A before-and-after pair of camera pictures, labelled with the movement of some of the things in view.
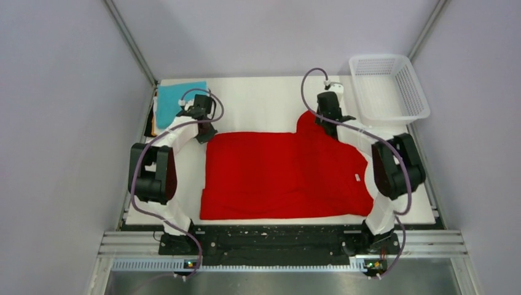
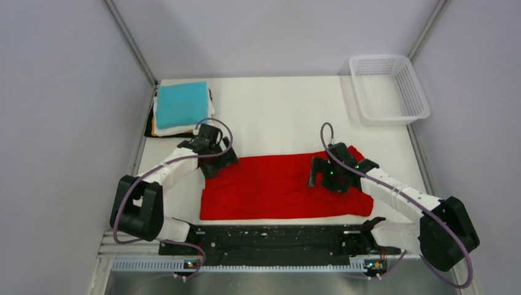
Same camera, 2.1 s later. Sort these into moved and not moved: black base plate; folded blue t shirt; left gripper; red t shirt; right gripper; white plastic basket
Moved: red t shirt; right gripper; left gripper
Not moved: folded blue t shirt; black base plate; white plastic basket
